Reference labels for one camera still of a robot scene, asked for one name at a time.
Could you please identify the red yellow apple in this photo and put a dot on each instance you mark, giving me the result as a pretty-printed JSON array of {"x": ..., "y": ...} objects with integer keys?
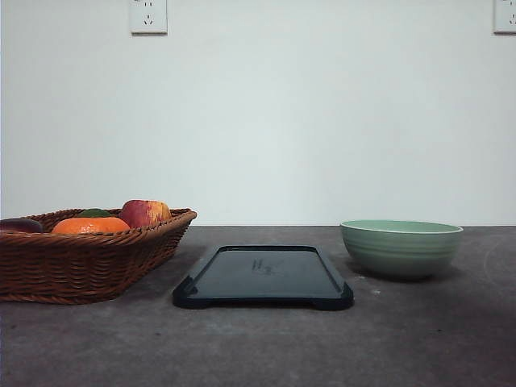
[{"x": 143, "y": 212}]

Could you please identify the green fruit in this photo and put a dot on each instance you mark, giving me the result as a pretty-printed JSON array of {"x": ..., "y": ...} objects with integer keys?
[{"x": 94, "y": 212}]

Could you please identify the dark purple fruit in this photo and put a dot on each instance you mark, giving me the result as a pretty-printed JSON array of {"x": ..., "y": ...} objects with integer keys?
[{"x": 21, "y": 225}]

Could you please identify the orange fruit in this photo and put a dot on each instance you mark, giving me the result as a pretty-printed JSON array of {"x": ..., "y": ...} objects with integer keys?
[{"x": 66, "y": 226}]

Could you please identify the brown wicker basket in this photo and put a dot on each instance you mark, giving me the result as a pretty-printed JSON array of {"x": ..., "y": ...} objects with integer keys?
[{"x": 84, "y": 269}]

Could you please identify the pale green ceramic bowl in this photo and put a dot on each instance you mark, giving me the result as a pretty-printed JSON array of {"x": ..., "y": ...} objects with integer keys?
[{"x": 400, "y": 248}]

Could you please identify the dark teal rectangular tray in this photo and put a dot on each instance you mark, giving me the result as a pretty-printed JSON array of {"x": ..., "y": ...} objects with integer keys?
[{"x": 263, "y": 276}]

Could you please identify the white wall socket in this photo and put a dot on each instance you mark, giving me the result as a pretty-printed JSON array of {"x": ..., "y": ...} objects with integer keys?
[
  {"x": 148, "y": 18},
  {"x": 504, "y": 17}
]

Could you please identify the white wall socket right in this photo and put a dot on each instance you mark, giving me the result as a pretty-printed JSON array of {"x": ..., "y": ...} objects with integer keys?
[{"x": 504, "y": 17}]

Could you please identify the white wall socket left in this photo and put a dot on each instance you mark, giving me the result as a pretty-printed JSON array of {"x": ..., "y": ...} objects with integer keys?
[{"x": 148, "y": 18}]

